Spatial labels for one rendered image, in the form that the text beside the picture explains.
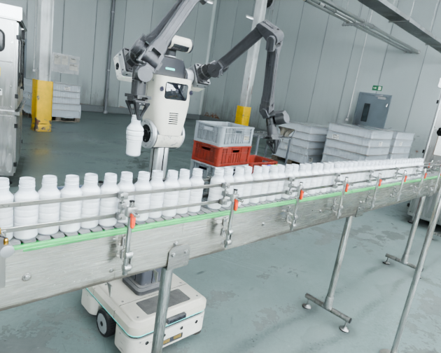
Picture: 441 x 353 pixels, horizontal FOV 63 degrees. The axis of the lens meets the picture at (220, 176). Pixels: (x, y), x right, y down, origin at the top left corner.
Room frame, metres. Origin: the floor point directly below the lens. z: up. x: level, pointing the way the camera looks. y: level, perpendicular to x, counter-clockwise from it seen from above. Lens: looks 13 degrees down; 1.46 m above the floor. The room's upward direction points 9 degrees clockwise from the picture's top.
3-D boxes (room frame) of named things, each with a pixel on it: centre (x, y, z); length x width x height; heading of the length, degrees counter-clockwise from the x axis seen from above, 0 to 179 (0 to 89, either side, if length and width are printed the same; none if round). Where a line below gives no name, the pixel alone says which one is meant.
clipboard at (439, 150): (5.04, -2.98, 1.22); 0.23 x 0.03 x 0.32; 45
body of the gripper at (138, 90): (1.47, 0.38, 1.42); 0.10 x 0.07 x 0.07; 46
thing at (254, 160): (4.75, -0.39, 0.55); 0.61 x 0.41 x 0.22; 138
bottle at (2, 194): (0.87, 0.55, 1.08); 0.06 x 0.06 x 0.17
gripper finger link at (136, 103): (1.47, 0.37, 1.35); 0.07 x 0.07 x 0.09; 46
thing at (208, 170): (4.17, 0.03, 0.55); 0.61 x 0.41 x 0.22; 143
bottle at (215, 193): (1.41, 0.01, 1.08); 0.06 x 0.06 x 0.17
